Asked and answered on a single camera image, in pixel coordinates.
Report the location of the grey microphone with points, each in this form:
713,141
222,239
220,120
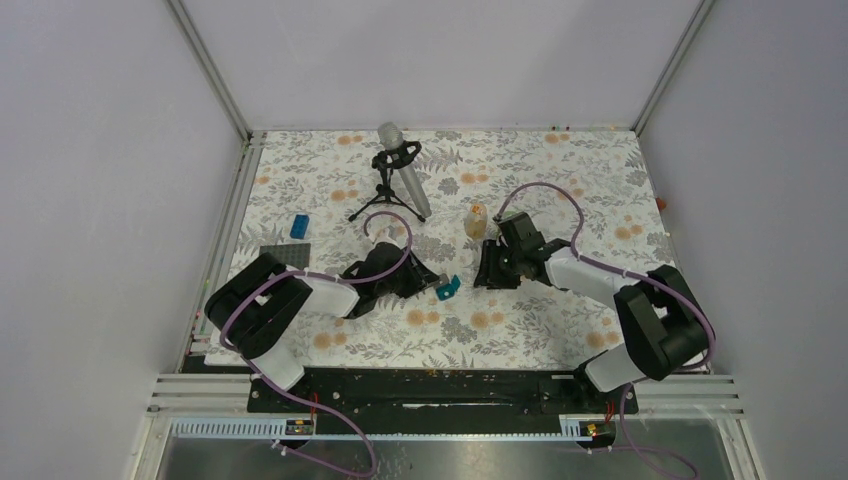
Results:
390,136

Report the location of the black microphone tripod stand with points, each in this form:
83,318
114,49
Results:
386,162

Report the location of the floral table mat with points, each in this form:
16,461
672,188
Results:
590,184

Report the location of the grey lego baseplate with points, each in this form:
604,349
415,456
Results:
295,254

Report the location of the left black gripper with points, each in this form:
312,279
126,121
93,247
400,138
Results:
419,277

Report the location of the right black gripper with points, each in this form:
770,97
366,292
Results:
488,275

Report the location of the blue lego brick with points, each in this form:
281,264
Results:
299,227

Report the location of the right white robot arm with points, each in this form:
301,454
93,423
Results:
662,325

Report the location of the white cable duct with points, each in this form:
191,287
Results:
433,426

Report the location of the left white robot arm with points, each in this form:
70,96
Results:
253,310

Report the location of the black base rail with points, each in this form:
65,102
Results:
361,393

